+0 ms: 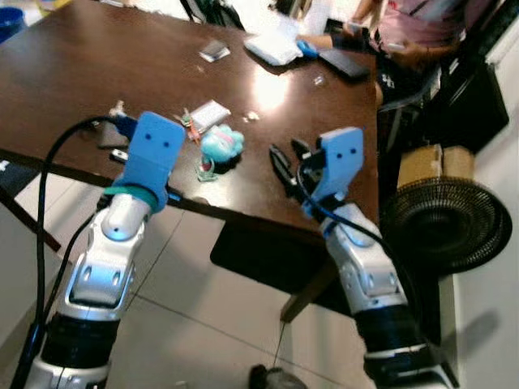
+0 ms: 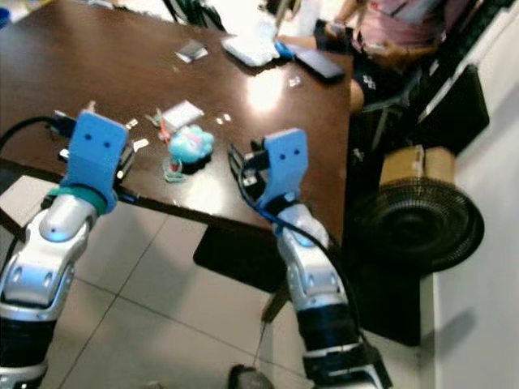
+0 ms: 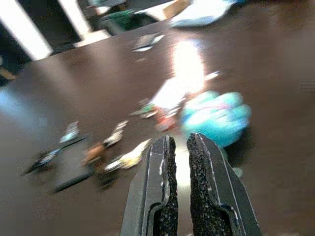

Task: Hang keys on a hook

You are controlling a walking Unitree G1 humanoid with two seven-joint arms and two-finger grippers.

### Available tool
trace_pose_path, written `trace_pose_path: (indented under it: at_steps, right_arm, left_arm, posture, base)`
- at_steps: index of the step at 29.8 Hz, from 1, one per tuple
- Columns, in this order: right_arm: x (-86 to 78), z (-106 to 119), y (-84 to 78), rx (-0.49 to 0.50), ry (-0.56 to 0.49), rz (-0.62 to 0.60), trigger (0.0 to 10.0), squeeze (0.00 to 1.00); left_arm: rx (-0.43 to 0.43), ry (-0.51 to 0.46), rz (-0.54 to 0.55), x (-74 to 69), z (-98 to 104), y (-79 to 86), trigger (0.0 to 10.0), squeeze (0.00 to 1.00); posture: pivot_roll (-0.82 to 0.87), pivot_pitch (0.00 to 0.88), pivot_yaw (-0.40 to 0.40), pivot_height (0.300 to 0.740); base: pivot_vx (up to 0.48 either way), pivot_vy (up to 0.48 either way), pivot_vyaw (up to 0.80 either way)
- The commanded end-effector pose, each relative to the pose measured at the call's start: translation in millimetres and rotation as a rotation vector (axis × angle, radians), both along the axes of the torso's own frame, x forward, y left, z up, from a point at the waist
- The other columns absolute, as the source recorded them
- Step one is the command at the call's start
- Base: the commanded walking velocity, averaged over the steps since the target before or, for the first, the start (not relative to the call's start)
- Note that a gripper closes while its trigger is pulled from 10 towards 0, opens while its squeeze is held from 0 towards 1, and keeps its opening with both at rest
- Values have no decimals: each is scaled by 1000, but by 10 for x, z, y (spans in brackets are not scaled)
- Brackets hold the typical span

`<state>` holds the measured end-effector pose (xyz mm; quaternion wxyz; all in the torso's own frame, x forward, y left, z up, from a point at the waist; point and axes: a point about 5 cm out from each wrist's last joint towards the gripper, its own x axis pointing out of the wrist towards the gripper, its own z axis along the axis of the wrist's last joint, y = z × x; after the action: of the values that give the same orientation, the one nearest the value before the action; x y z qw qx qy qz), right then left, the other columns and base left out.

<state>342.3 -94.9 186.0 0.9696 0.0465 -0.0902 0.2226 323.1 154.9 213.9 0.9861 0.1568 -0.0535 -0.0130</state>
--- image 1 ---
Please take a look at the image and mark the brown wooden table leg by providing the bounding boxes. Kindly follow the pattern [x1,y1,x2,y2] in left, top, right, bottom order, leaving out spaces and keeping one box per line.
[0,185,62,253]
[280,258,338,324]

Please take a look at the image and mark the small blue object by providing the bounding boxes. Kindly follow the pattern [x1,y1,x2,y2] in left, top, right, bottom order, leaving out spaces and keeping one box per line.
[296,39,320,59]

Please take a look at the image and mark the black phone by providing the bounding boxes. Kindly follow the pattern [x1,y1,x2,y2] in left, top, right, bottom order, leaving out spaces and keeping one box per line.
[317,49,372,81]

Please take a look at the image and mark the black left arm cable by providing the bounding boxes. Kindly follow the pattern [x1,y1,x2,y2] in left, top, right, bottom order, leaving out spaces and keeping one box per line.
[8,116,122,389]

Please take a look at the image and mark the small keys with red strap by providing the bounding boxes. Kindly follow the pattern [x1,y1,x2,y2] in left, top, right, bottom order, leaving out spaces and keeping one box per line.
[180,109,201,147]

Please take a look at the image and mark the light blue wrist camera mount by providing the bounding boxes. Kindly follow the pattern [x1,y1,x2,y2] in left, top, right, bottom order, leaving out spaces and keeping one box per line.
[312,127,366,203]
[122,111,187,213]

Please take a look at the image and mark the black round floor fan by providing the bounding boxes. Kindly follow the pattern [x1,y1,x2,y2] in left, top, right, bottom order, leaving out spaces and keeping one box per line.
[379,176,513,274]

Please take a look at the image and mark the small silver pouch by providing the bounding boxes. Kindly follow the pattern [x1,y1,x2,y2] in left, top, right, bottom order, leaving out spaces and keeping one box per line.
[199,40,231,63]

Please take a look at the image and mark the light blue left wrist camera mount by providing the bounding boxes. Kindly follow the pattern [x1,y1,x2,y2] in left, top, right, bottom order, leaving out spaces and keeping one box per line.
[122,111,187,213]

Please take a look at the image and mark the light blue right wrist camera mount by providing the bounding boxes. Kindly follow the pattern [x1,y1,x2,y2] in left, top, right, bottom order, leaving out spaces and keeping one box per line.
[312,127,366,203]

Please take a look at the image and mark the black office chair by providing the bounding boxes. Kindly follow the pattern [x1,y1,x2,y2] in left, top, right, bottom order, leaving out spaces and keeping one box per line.
[377,45,510,156]

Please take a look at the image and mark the light blue plush keychain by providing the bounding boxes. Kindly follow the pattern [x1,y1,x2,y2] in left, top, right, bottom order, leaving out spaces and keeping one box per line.
[197,124,245,183]

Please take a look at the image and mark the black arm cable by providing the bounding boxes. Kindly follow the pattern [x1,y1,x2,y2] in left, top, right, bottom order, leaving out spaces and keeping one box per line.
[294,160,392,254]
[8,116,122,389]

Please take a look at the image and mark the black chair frame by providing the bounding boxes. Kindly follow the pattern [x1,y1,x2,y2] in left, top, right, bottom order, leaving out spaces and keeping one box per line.
[178,0,246,30]

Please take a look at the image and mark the seated person in pink shirt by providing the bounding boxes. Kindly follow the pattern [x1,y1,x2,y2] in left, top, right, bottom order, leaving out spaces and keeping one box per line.
[300,0,497,108]

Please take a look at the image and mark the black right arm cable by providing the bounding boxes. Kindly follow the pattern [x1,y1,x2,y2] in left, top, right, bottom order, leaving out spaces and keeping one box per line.
[294,160,392,254]

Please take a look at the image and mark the brown cardboard box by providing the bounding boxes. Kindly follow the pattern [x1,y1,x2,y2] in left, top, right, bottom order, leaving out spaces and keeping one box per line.
[397,144,476,190]

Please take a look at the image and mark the dark robot foot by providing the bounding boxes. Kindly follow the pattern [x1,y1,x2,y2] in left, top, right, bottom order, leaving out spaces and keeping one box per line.
[247,365,310,389]

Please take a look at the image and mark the blue plastic bin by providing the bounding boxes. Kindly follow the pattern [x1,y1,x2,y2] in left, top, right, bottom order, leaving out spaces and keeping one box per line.
[0,6,27,44]

